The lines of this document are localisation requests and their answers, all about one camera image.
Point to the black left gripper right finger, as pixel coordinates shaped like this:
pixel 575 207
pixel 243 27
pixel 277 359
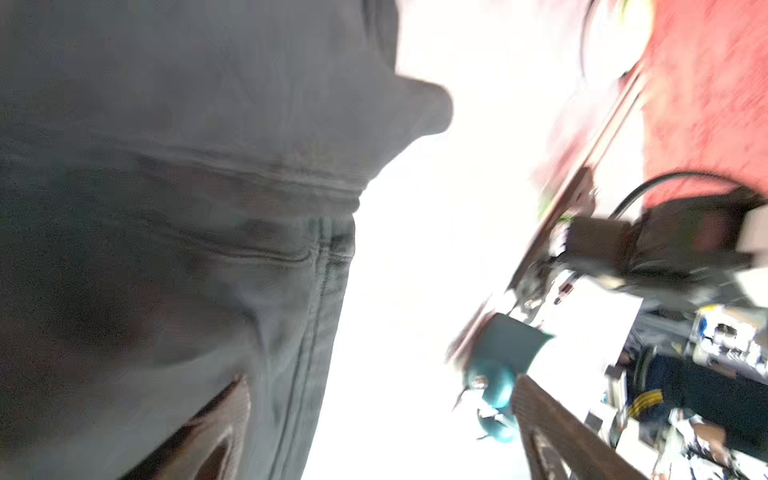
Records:
pixel 553 439

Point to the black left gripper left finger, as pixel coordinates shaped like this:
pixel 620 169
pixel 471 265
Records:
pixel 208 446

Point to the black shorts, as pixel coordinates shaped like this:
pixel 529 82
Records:
pixel 178 185

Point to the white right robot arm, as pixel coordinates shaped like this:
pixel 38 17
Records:
pixel 683 254

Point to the dark green alarm clock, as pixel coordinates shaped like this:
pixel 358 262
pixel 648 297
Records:
pixel 494 353

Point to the aluminium front rail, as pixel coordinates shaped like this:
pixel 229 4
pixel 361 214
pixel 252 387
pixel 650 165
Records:
pixel 534 276

